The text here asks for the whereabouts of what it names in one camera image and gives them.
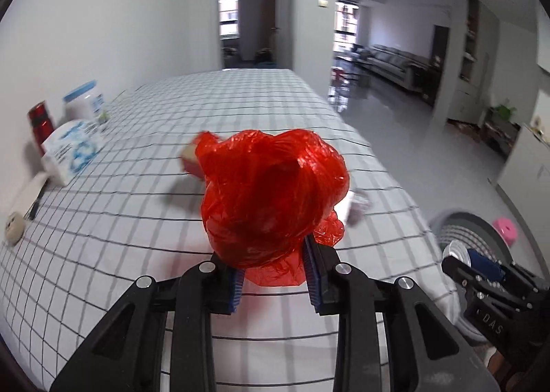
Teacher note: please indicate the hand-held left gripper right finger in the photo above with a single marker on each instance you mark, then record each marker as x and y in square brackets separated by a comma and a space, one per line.
[311, 284]

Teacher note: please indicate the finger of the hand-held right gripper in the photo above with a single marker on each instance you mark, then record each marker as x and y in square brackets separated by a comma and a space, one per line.
[462, 272]
[487, 266]

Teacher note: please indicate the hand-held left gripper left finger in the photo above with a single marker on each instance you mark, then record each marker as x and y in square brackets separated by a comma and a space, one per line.
[237, 289]

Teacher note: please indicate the grey perforated basket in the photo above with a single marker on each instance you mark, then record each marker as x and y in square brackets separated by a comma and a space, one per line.
[468, 224]

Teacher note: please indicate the red plastic bag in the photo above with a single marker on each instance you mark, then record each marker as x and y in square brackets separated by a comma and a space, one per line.
[270, 194]

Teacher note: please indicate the red toothpaste box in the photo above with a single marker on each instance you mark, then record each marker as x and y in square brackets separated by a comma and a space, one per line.
[191, 164]

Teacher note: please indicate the pink plastic stool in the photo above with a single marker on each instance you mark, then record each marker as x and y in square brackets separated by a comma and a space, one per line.
[505, 228]

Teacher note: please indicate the crumpled white tissue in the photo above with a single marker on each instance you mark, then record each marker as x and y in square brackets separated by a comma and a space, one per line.
[361, 207]

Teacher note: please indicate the white low cabinet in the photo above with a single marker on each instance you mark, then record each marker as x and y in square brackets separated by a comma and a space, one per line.
[528, 168]

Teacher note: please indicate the shoe rack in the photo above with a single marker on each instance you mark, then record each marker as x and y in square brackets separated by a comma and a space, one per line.
[502, 132]

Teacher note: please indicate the green bag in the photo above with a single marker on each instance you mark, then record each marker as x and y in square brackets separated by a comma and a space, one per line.
[506, 109]

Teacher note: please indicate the tall shelf cabinet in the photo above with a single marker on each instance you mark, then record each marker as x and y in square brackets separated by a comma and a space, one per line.
[466, 95]

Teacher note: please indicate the dark door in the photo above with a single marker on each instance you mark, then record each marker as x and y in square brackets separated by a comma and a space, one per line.
[440, 65]

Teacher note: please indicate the small red stool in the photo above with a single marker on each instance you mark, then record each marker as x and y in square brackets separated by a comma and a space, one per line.
[337, 74]

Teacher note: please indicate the white blue tissue pack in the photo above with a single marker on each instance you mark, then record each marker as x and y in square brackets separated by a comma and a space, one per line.
[71, 151]

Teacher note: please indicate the black pen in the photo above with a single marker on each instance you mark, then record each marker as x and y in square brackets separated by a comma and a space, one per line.
[35, 205]

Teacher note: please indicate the grey sofa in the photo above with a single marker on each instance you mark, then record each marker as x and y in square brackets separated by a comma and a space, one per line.
[395, 61]

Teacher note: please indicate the dark coffee table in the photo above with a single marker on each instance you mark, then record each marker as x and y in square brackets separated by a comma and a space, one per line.
[350, 59]

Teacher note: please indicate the beige round toy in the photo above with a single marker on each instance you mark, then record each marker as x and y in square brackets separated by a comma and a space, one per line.
[15, 228]

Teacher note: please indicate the white jar with blue lid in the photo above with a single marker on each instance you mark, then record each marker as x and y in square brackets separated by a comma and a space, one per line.
[84, 106]

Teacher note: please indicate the red thermos bottle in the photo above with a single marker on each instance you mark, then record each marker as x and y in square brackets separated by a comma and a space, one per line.
[41, 125]

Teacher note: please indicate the balcony window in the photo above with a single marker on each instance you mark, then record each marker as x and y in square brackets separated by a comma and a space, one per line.
[346, 24]

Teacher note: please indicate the white room door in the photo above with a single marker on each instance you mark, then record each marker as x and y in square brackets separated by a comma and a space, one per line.
[285, 20]

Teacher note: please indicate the bedroom window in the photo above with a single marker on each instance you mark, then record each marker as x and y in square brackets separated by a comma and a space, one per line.
[227, 13]

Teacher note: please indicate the white wall cabinet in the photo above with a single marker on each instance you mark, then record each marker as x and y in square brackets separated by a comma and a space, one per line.
[543, 37]

